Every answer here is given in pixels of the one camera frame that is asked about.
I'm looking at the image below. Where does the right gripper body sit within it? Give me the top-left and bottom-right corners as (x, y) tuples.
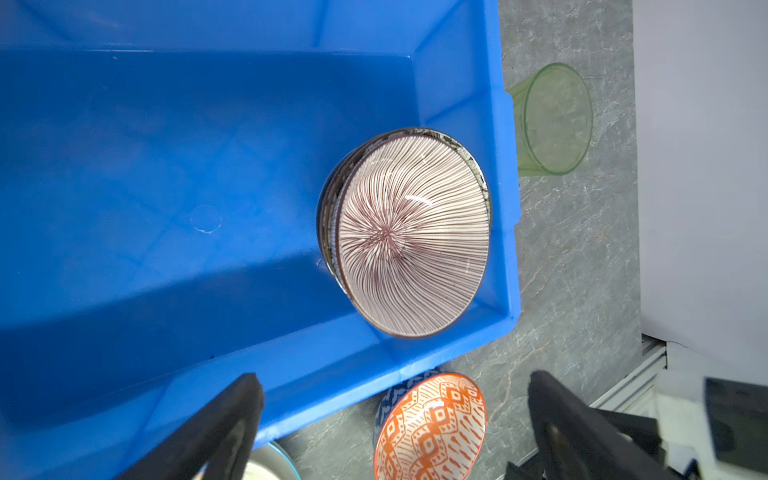
(504, 370), (767, 479)

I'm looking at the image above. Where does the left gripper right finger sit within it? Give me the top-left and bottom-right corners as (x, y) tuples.
(528, 370), (672, 479)

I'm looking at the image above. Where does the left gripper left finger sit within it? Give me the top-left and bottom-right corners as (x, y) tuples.
(118, 373), (264, 479)

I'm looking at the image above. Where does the floral cream plate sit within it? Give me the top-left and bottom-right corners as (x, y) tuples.
(242, 442), (301, 480)

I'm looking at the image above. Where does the orange blue patterned bowl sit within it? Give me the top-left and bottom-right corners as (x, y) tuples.
(373, 368), (488, 479)

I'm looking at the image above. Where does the red striped bowl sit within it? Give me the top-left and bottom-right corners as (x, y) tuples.
(332, 136), (491, 338)

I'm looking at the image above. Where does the blue plastic bin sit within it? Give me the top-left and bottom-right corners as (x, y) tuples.
(1, 1), (520, 479)

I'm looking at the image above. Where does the green glass cup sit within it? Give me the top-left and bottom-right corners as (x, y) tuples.
(508, 63), (594, 177)

